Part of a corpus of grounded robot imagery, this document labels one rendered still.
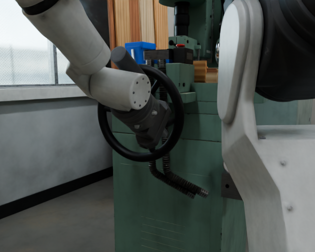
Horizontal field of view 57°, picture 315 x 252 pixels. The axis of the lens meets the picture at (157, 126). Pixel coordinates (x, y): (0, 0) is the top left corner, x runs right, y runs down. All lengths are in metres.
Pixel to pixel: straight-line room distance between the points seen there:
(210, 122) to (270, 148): 0.65
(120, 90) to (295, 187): 0.32
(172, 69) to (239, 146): 0.58
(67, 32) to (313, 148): 0.34
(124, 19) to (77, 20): 2.27
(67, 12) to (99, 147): 2.30
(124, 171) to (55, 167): 1.31
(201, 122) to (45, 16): 0.67
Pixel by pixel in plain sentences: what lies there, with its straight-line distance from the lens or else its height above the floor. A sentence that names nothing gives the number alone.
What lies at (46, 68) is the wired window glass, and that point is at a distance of 2.38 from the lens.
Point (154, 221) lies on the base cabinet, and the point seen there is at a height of 0.38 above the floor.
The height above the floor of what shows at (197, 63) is 0.97.
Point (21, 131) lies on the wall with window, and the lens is 2.20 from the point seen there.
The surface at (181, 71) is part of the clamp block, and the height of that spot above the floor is 0.93.
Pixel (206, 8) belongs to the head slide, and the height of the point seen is 1.19.
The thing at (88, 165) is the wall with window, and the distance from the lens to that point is 2.62.
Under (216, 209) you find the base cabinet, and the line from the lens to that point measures 1.04.
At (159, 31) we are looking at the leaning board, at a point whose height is 1.39.
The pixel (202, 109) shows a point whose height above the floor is 0.81.
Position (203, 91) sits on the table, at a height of 0.87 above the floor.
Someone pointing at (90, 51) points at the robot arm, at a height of 0.95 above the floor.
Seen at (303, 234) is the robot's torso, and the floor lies 0.76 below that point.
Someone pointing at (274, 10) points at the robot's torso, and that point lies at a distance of 0.32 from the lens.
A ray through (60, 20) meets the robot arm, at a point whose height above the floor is 0.99.
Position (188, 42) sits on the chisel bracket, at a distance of 1.13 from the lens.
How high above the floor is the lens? 0.91
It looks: 9 degrees down
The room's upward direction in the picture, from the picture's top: straight up
